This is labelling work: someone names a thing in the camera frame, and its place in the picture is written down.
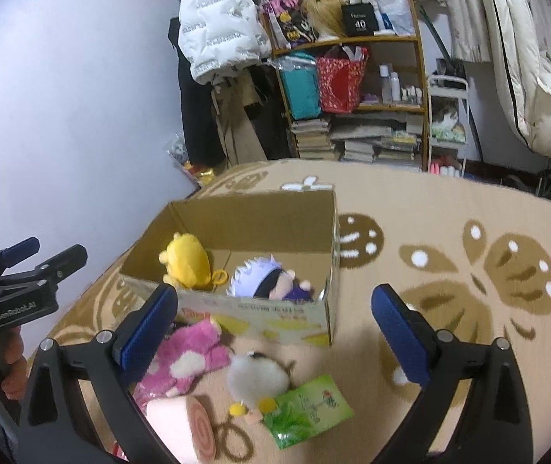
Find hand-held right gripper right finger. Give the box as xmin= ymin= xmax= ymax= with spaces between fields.
xmin=371 ymin=284 xmax=535 ymax=464

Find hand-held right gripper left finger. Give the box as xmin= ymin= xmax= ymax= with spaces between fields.
xmin=17 ymin=283 xmax=179 ymax=464

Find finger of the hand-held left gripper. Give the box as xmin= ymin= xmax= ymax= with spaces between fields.
xmin=0 ymin=244 xmax=88 ymax=295
xmin=0 ymin=237 xmax=41 ymax=278

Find pink plush toy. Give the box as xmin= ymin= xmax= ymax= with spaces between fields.
xmin=133 ymin=318 xmax=232 ymax=409

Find yellow plush toy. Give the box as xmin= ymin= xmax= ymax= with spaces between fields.
xmin=158 ymin=232 xmax=229 ymax=292

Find pink roll-shaped plush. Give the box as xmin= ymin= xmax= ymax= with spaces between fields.
xmin=145 ymin=395 xmax=217 ymax=464

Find green snack packet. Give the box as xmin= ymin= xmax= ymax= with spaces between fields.
xmin=263 ymin=374 xmax=355 ymax=450

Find white fluffy plush toy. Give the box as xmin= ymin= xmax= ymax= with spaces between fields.
xmin=227 ymin=351 xmax=290 ymax=427

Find white-haired plush doll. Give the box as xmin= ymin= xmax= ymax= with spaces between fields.
xmin=226 ymin=256 xmax=316 ymax=300

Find cardboard box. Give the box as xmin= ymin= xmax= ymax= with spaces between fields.
xmin=119 ymin=190 xmax=340 ymax=347

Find beige flower-print blanket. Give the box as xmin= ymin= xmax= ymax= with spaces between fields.
xmin=38 ymin=159 xmax=551 ymax=464

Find stack of books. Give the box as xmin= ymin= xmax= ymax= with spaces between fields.
xmin=290 ymin=112 xmax=424 ymax=167

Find brown paper bags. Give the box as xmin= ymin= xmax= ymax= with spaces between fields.
xmin=210 ymin=75 xmax=267 ymax=165

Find white metal cart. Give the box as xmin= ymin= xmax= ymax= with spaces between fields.
xmin=426 ymin=73 xmax=472 ymax=177

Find red gift bag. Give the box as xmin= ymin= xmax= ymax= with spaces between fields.
xmin=316 ymin=46 xmax=369 ymax=115

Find teal bag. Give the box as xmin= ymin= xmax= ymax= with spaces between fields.
xmin=273 ymin=51 xmax=322 ymax=121

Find wooden bookshelf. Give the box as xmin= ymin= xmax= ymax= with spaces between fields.
xmin=264 ymin=0 xmax=430 ymax=171

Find white puffer jacket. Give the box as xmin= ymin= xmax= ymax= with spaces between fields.
xmin=178 ymin=0 xmax=263 ymax=84

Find white duvet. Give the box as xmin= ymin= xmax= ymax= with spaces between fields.
xmin=435 ymin=0 xmax=551 ymax=172

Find black box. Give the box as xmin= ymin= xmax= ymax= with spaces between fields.
xmin=341 ymin=3 xmax=379 ymax=38

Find blonde wig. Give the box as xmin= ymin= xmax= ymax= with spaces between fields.
xmin=301 ymin=0 xmax=350 ymax=42

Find pink and black bag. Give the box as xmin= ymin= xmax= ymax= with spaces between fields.
xmin=261 ymin=0 xmax=319 ymax=50

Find white plastic bag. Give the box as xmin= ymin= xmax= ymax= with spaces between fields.
xmin=369 ymin=0 xmax=416 ymax=36

